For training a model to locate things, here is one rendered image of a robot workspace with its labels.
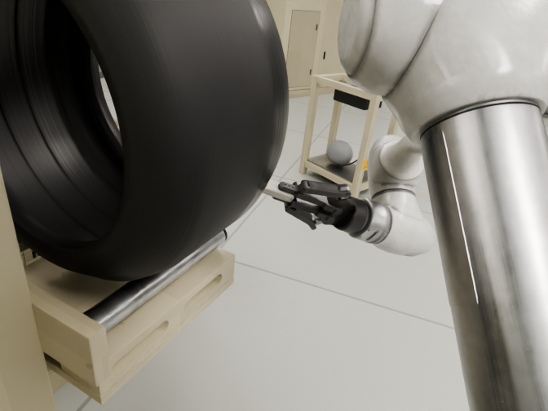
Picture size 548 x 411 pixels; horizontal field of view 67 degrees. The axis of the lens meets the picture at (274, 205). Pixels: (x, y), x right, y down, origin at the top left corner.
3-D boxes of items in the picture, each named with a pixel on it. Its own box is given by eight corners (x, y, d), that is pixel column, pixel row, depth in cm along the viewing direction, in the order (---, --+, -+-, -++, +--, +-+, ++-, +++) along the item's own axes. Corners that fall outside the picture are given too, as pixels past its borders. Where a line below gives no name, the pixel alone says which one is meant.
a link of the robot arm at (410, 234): (360, 253, 92) (357, 201, 98) (408, 267, 99) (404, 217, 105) (397, 239, 83) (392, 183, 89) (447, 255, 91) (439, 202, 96)
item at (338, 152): (353, 202, 306) (377, 95, 268) (298, 172, 344) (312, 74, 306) (382, 192, 327) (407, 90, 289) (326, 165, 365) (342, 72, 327)
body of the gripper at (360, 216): (374, 218, 82) (339, 206, 78) (348, 242, 87) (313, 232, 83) (365, 192, 87) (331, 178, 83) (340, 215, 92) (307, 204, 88)
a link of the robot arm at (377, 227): (368, 252, 90) (346, 245, 87) (357, 219, 96) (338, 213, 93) (397, 228, 84) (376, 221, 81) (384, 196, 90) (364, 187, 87)
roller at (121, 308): (64, 319, 60) (72, 343, 62) (83, 325, 58) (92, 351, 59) (209, 222, 88) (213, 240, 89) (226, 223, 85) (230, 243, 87)
